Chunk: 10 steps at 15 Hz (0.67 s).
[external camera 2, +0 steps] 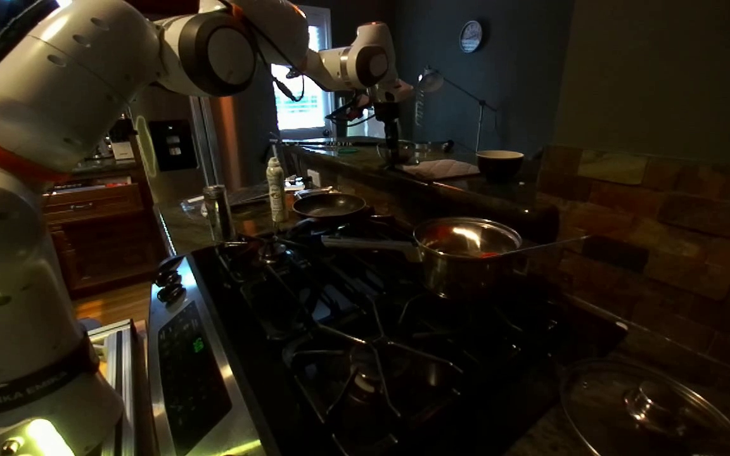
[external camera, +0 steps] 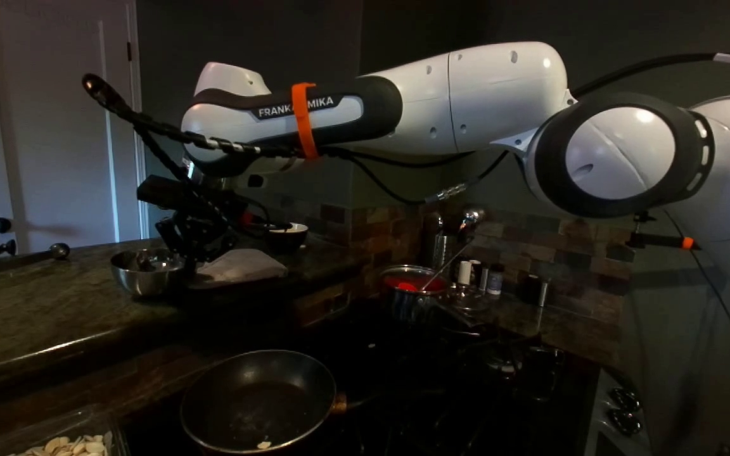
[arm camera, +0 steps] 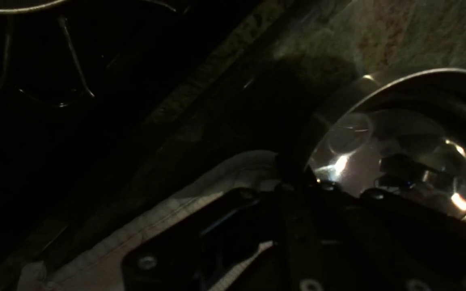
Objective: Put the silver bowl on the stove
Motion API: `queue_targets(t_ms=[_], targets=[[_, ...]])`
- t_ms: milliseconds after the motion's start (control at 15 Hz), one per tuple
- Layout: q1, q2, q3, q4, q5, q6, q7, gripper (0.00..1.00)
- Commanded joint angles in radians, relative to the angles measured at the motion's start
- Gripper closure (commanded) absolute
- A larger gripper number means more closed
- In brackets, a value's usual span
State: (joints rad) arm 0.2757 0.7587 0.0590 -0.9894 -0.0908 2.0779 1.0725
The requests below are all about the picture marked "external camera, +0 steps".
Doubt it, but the orange strap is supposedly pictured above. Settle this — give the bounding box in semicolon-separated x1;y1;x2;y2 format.
289;78;326;162

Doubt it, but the dark pepper shaker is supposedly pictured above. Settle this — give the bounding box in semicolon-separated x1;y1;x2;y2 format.
483;264;507;299

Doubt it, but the stove knob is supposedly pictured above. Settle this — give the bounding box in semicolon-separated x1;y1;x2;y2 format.
608;409;647;439
611;384;644;416

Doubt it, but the black frying pan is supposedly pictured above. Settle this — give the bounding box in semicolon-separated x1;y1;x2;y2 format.
179;347;452;456

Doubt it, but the white food pieces tray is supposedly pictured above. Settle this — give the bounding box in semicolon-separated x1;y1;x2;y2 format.
14;430;116;456

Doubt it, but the silver metal bowl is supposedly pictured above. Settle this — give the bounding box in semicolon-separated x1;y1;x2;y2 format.
110;246;194;300

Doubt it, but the white door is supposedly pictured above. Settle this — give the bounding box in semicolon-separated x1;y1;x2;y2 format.
0;0;152;257

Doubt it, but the dark cup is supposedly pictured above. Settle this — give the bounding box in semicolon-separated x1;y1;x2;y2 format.
521;273;554;309

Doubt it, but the red pot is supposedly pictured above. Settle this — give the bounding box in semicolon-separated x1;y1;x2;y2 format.
379;264;454;321

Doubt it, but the dark rod with ball end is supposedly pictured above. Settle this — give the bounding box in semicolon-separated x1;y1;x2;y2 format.
0;240;73;270

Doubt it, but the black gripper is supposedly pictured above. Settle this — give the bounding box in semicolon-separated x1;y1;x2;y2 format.
154;186;255;284

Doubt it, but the metal utensil in pot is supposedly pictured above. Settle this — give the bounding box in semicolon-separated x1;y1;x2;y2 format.
419;246;480;295

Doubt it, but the white cutting board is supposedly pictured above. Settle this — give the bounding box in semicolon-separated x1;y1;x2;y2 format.
190;246;293;290

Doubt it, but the white salt shaker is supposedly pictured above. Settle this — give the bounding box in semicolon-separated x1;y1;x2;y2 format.
454;257;483;295

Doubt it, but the thin black camera cable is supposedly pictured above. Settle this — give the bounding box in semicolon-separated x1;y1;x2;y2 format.
685;243;730;399

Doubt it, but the small black bowl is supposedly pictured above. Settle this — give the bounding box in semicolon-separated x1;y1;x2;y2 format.
263;219;313;256

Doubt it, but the black stove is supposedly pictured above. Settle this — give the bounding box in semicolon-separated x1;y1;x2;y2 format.
119;294;655;456

